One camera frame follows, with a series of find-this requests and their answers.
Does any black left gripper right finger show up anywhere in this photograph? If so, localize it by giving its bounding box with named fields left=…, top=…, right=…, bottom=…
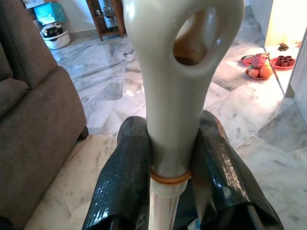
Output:
left=190, top=110, right=286, bottom=230

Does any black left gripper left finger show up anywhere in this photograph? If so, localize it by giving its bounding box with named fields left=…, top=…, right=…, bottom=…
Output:
left=81, top=115, right=152, bottom=230

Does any cream long-handled broom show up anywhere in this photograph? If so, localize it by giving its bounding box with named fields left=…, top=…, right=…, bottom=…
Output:
left=122, top=0, right=246, bottom=230

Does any red fruit plate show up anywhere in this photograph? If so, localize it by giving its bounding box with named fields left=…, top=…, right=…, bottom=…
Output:
left=245, top=68, right=273, bottom=80

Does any brown fabric sofa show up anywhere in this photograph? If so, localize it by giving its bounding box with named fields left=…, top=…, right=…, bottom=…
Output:
left=0, top=0, right=89, bottom=228

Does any large orange fruit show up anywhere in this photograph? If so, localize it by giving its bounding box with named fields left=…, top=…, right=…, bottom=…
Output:
left=260, top=64, right=273, bottom=78

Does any pink dragon fruit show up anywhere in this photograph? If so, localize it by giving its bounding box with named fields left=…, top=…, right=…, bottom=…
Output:
left=250, top=54, right=271, bottom=69

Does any red plate with cups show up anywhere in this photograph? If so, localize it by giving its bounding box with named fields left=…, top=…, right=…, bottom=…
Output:
left=270, top=56, right=296, bottom=70

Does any brown wooden shelf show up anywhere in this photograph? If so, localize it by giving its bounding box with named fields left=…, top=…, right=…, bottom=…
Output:
left=85, top=0, right=127, bottom=41

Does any white round appliance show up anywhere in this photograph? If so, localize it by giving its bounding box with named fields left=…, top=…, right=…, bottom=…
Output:
left=39, top=23, right=71, bottom=50

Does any teal box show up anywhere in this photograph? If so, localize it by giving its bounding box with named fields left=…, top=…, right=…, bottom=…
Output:
left=33, top=2, right=67, bottom=24

